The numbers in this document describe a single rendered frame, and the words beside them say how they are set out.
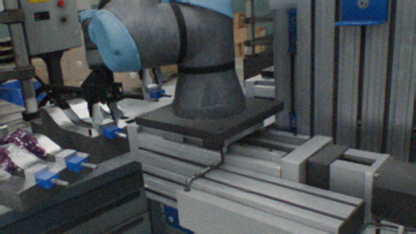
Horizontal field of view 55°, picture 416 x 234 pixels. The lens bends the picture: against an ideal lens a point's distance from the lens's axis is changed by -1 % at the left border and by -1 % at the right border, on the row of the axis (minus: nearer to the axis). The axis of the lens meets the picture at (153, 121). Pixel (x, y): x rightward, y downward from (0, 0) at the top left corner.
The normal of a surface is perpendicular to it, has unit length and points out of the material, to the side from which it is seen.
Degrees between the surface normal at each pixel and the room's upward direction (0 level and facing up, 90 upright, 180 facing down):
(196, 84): 72
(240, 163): 90
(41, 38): 90
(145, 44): 95
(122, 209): 90
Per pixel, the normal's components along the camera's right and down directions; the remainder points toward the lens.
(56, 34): 0.62, 0.16
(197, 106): -0.46, 0.01
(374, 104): -0.71, 0.28
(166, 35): 0.31, 0.17
